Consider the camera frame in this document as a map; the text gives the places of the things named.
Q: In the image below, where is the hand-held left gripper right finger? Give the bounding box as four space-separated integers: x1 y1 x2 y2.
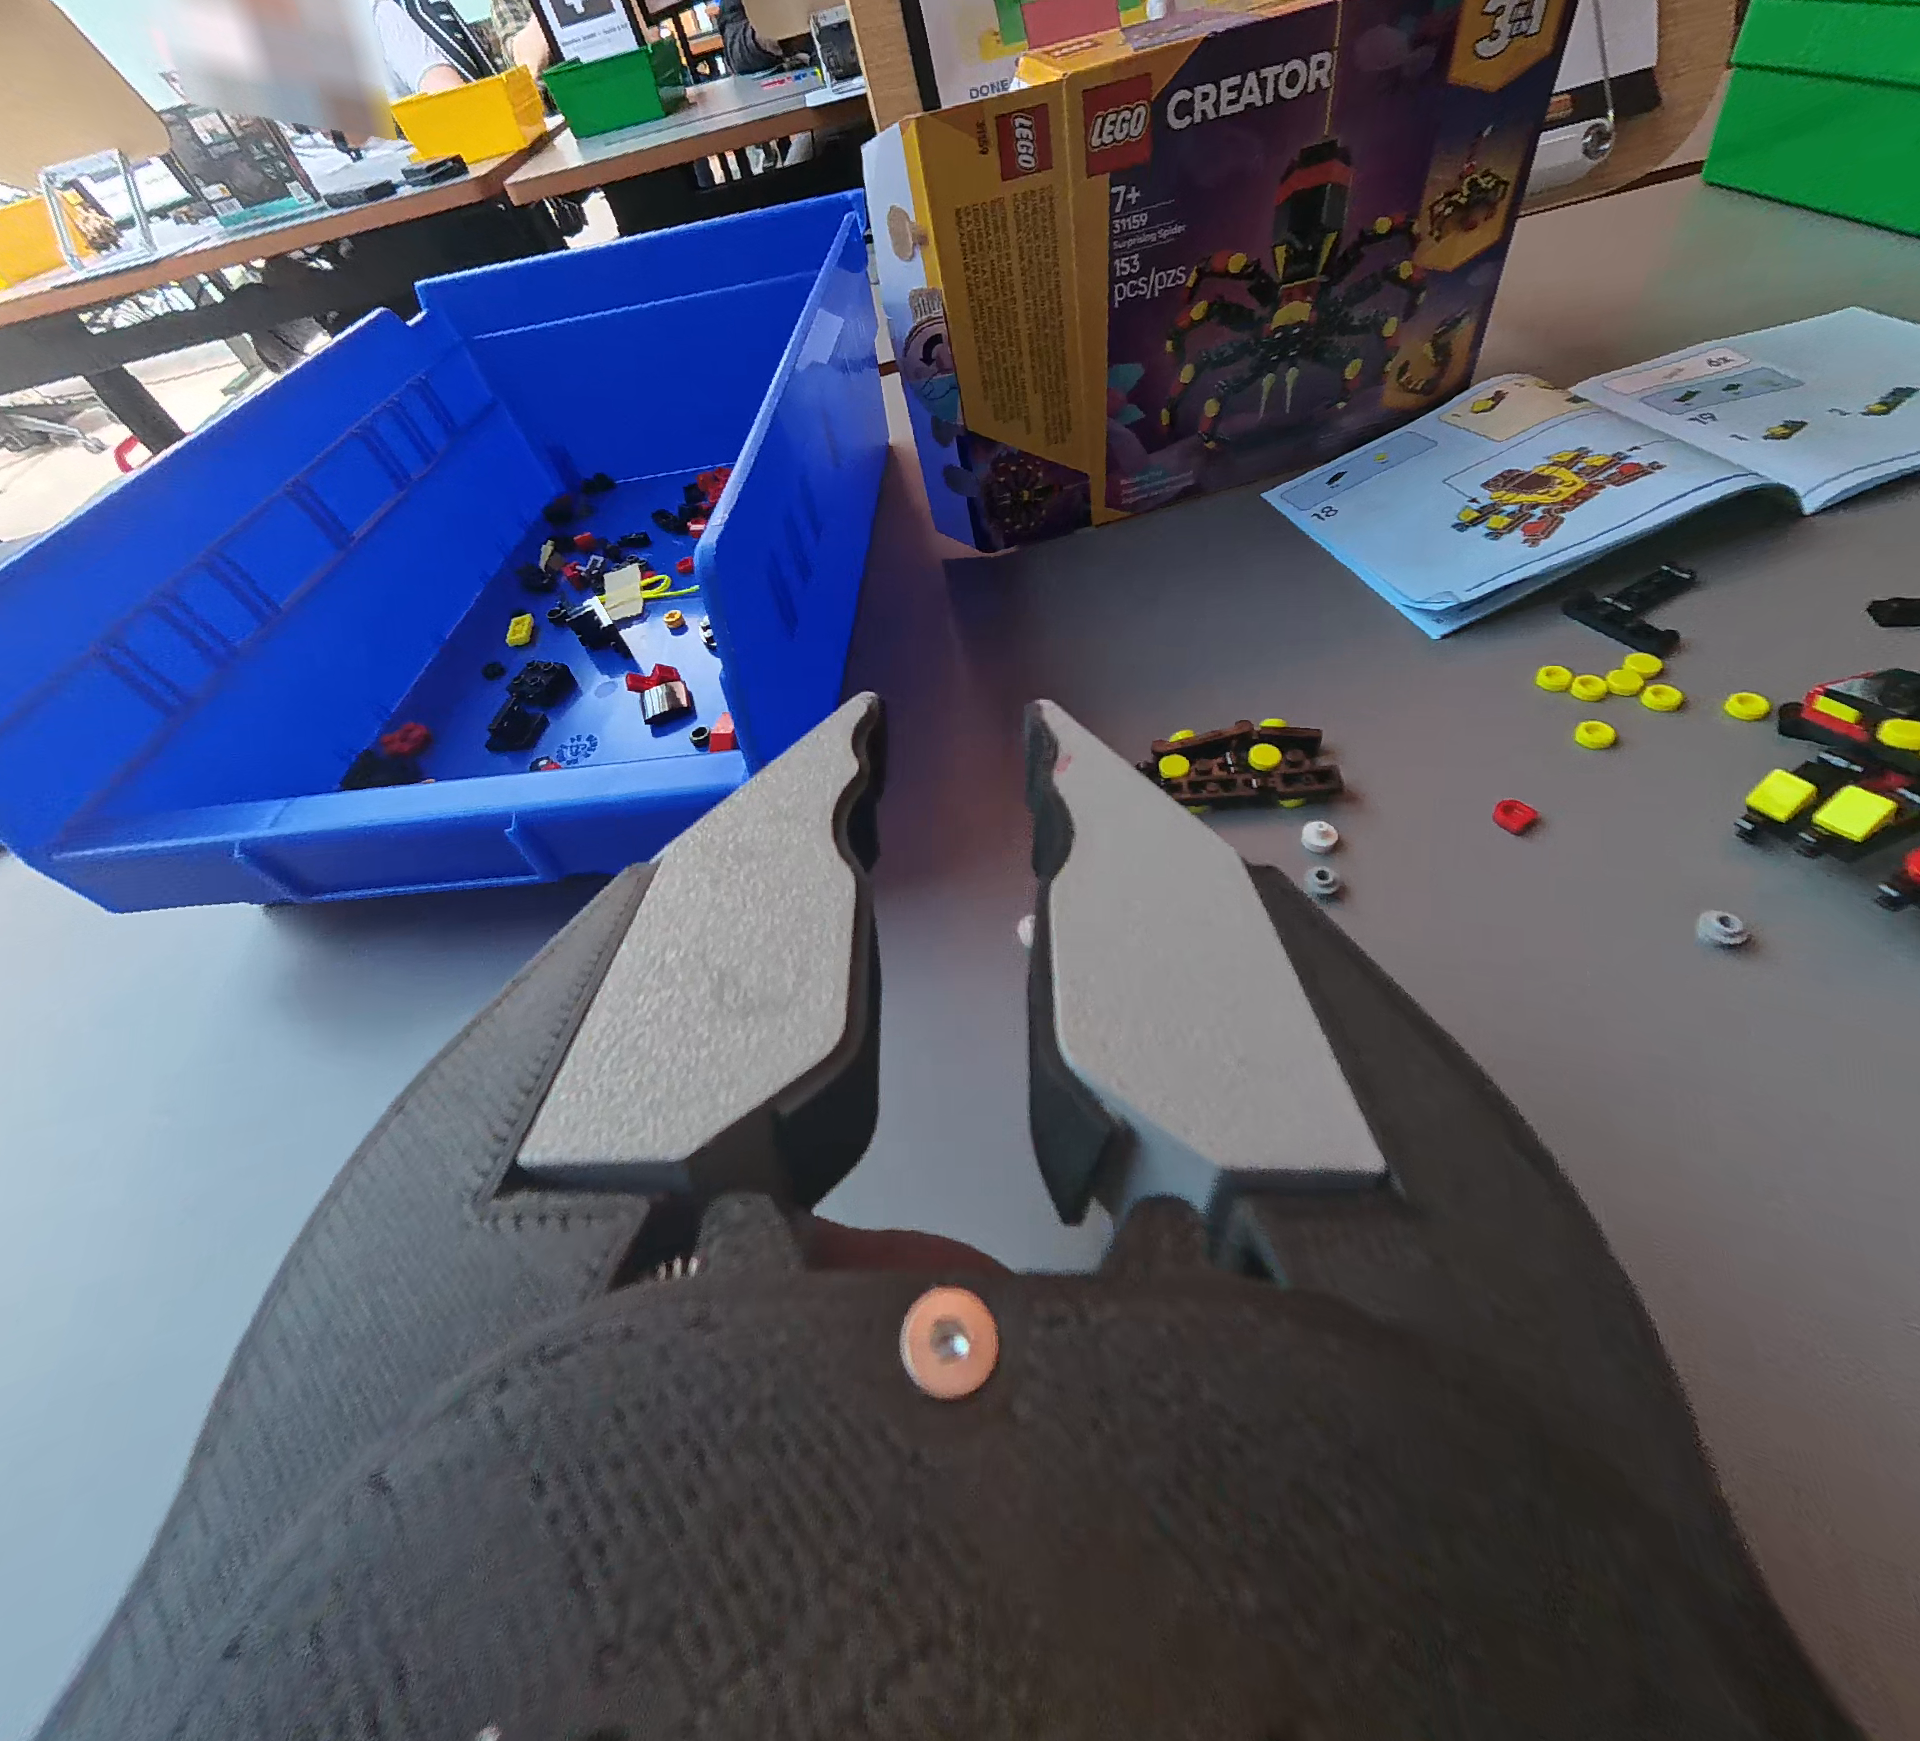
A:
1027 701 1389 1226

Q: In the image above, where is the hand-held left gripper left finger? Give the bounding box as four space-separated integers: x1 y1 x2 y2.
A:
517 694 885 1210

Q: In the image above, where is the black lego leg assembly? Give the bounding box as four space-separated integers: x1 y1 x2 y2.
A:
1140 718 1345 810

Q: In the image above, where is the pile of loose lego pieces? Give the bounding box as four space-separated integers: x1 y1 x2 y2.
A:
341 464 740 790

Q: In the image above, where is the black yellow lego spider body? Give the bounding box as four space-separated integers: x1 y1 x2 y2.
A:
1735 665 1920 912

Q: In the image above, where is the purple yellow lego set box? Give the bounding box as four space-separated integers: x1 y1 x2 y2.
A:
863 0 1596 555

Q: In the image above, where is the cluster of yellow round tiles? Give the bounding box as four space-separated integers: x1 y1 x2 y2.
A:
1532 649 1770 755

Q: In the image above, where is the blue plastic bin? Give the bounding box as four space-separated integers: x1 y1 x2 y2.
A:
0 188 895 915

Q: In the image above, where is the light blue instruction booklet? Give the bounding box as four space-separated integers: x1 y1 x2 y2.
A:
1265 309 1920 639

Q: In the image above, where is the wooden edged desk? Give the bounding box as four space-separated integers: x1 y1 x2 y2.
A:
0 113 570 453
501 68 875 234

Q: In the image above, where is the small green plastic bin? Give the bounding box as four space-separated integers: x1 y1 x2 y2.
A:
537 42 685 138

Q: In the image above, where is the yellow plastic bin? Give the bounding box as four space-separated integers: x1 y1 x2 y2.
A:
389 64 546 163

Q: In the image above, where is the clear acrylic box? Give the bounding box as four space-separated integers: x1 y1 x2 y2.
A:
43 148 156 271

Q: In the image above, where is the large green plastic bin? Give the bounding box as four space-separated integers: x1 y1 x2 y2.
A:
1701 0 1920 240

